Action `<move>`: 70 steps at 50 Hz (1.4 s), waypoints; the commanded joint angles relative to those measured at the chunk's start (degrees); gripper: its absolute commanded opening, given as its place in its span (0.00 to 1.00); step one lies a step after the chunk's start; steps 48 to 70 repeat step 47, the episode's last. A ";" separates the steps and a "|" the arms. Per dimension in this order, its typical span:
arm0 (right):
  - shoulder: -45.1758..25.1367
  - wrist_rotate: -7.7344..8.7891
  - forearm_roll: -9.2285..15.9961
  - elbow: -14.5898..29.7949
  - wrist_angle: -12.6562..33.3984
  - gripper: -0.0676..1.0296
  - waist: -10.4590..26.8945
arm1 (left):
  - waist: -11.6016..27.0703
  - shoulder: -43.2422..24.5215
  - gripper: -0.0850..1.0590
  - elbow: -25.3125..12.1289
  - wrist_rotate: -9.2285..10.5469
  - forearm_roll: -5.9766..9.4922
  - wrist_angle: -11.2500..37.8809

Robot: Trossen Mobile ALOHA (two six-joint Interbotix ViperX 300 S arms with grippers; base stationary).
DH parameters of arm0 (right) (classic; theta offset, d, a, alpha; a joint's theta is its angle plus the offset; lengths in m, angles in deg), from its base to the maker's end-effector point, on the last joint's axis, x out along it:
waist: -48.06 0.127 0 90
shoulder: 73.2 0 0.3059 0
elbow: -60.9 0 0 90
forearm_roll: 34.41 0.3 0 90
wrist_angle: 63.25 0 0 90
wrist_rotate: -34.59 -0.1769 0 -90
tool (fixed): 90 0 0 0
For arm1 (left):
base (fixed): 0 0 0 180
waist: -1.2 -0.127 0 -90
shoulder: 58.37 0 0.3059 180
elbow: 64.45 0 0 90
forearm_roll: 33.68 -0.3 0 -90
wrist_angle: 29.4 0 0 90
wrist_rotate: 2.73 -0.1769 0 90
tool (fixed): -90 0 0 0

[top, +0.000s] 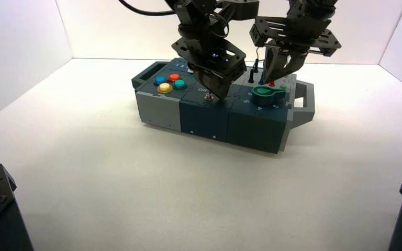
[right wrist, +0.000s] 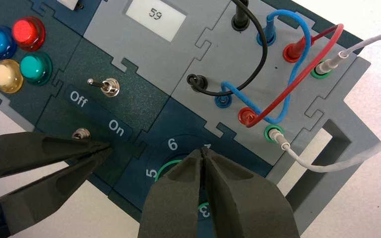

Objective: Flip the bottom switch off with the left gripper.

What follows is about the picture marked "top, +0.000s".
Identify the black jumper cable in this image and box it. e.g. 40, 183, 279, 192
248, 47, 262, 85

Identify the yellow push button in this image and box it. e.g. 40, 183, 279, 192
157, 83, 174, 95

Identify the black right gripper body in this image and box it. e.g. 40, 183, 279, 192
249, 14, 342, 61

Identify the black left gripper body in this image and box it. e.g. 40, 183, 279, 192
171, 26, 248, 82

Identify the green rotary knob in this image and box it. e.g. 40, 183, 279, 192
250, 86, 287, 107

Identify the thick black cable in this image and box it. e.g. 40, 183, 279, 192
117, 0, 176, 17

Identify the blue grey switch task box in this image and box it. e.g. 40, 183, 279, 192
130, 57, 316, 155

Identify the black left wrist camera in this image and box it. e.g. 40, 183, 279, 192
221, 0, 260, 21

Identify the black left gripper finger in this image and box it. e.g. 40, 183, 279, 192
221, 73, 239, 101
192, 67, 223, 100

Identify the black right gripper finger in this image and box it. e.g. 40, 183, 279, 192
280, 53, 308, 81
263, 47, 290, 85

